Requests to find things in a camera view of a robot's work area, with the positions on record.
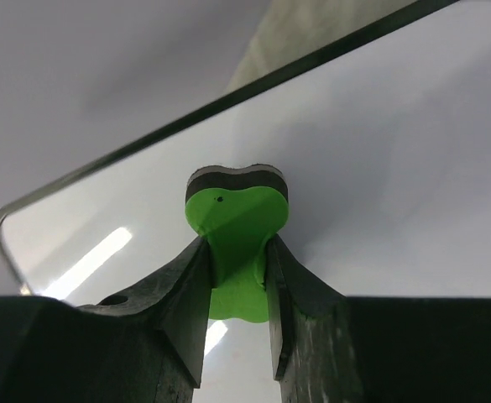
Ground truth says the white whiteboard black frame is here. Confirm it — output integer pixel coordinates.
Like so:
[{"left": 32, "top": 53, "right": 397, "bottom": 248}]
[{"left": 0, "top": 1, "right": 491, "bottom": 402}]

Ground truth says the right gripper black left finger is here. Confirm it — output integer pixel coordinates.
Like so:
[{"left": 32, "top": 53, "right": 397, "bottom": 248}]
[{"left": 0, "top": 239, "right": 211, "bottom": 402}]

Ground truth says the green whiteboard eraser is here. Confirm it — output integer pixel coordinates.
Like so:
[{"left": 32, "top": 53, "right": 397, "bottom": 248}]
[{"left": 185, "top": 164, "right": 290, "bottom": 323}]

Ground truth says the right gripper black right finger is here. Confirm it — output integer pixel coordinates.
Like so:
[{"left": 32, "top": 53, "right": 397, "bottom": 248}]
[{"left": 266, "top": 238, "right": 491, "bottom": 402}]

